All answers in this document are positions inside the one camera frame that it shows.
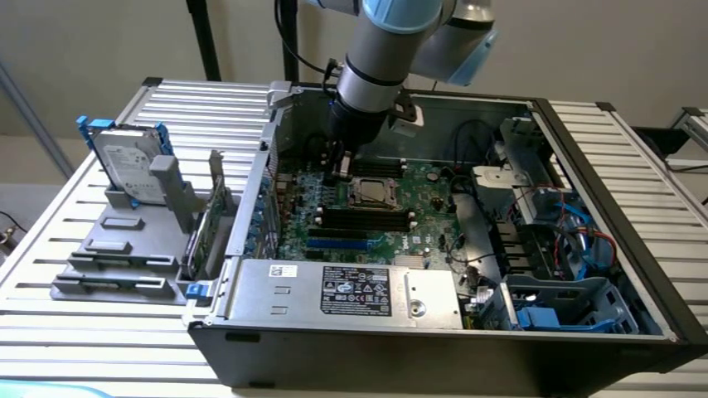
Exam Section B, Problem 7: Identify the grey parts rack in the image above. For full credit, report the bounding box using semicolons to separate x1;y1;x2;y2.
49;154;245;308

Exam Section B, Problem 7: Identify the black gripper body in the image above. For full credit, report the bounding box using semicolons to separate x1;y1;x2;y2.
324;99;389;153

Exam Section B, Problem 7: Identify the black box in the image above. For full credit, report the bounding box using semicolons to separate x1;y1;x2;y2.
631;125;693;158

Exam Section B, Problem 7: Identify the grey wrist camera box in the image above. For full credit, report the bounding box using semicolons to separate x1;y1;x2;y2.
387;91;427;138

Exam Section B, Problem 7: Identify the black stand pole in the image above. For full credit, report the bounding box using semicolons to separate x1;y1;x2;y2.
276;0;304;84
184;0;224;82

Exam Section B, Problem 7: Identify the silver CPU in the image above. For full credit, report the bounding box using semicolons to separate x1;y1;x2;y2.
356;178;392;202

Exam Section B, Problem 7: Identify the green graphics card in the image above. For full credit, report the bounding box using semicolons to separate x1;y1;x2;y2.
180;148;236;279

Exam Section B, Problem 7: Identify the blue data wire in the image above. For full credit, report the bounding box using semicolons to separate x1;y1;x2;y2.
544;194;601;287

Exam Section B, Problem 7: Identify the hard drive in blue bracket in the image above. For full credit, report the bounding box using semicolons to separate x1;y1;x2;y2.
75;115;185;211

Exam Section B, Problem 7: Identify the black looped wire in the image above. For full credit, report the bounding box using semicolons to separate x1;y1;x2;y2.
452;119;503;172

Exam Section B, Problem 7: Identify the black RAM slot bank short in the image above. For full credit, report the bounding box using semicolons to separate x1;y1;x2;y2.
351;158;409;178

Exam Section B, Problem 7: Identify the black expansion slot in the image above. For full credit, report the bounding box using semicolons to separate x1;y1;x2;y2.
305;226;371;240

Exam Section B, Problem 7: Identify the silver power supply unit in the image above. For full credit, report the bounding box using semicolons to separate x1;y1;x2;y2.
204;258;464;332

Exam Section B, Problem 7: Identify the CPU socket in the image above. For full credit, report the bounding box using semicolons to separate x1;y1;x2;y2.
343;175;404;213

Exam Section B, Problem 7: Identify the grey front drive cage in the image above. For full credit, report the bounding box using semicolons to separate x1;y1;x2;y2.
499;273;647;335

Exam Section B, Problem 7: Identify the black RAM slot bank long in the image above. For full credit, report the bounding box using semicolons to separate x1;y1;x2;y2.
316;206;417;234

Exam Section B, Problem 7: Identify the grey case side latch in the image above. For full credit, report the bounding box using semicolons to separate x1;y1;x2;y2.
264;80;307;111

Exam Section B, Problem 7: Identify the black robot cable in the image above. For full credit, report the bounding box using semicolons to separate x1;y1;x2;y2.
275;0;340;90

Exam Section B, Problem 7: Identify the silver socket cover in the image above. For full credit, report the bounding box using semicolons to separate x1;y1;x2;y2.
337;150;356;183

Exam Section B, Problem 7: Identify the aluminium frame profile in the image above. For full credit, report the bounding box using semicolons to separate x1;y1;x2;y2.
0;57;76;180

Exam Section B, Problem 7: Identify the aluminium slat side table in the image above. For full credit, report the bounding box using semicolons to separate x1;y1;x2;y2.
665;105;708;172

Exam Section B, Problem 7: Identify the green motherboard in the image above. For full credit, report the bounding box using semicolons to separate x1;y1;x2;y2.
269;158;491;287

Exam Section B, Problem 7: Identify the metal disk bay cage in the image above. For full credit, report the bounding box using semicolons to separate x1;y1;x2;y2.
468;116;565;227

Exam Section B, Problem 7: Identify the red data wire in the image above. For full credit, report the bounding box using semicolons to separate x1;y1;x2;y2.
588;231;619;269

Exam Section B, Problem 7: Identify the blue expansion slot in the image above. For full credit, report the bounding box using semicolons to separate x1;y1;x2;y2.
305;237;371;250

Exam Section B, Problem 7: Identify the silver hard disk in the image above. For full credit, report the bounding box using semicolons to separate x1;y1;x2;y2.
89;127;168;206

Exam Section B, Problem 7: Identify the black open PC case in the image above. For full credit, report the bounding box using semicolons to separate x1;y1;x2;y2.
185;80;708;391

